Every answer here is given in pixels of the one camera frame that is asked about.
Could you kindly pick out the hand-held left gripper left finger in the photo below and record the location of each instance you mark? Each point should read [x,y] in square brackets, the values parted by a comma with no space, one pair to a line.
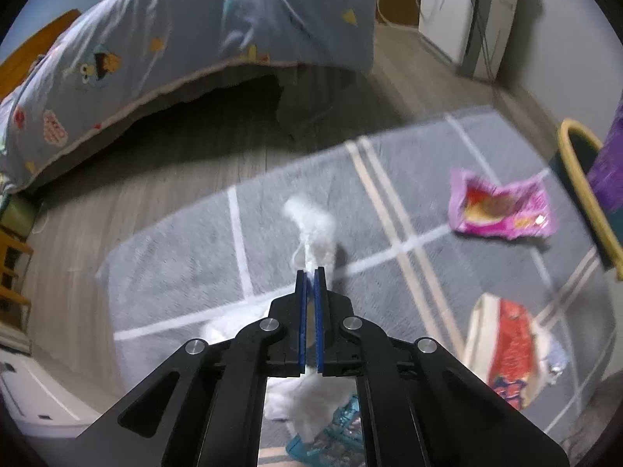
[302,301]

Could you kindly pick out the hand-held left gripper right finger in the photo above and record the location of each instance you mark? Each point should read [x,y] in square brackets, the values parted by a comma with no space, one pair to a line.
[320,301]

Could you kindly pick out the white tissue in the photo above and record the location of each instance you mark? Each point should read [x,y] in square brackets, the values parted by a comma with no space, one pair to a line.
[311,224]

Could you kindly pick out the blue blister pack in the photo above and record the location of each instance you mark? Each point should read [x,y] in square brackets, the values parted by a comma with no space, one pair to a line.
[340,428]

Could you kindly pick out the red and white packet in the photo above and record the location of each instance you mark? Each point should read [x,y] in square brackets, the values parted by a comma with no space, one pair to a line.
[511,345]

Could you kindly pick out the yellow-rimmed teal trash bin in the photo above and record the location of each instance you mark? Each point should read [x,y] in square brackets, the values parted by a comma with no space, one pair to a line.
[579,165]

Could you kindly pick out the purple packet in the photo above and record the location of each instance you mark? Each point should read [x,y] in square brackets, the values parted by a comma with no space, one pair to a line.
[611,165]

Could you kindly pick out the grey rug with stripes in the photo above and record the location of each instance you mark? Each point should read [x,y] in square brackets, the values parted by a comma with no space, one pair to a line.
[194,262]

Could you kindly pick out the pink snack wrapper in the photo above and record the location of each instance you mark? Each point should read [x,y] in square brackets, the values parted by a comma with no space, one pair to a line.
[491,209]

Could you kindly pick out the white flat appliance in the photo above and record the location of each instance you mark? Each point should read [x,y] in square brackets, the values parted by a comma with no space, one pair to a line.
[29,389]

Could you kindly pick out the blue printed duvet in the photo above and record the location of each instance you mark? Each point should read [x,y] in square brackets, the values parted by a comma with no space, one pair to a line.
[194,34]

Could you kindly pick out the wooden chair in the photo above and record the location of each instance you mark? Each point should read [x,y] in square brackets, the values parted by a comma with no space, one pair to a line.
[12,253]

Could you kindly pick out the small green bin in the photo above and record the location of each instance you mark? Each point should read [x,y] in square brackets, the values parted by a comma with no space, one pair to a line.
[19,214]

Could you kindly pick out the white floor appliance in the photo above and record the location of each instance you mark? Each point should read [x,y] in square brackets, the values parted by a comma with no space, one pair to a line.
[448,19]

